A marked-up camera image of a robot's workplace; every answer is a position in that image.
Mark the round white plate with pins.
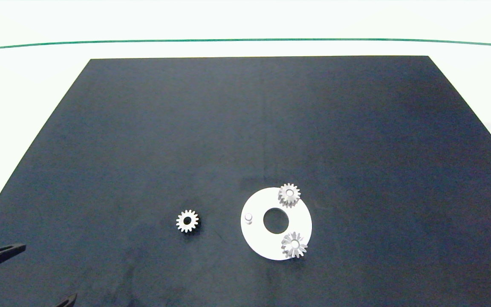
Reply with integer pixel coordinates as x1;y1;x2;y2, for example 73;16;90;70
241;187;313;261

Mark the dark rectangular mat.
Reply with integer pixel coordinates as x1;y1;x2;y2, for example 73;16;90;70
0;55;491;307

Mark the thin green tape line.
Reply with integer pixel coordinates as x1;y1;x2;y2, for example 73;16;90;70
0;38;491;52

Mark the small steel planetary gear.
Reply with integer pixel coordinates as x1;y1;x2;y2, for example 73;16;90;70
278;183;302;209
281;232;308;259
176;209;201;234

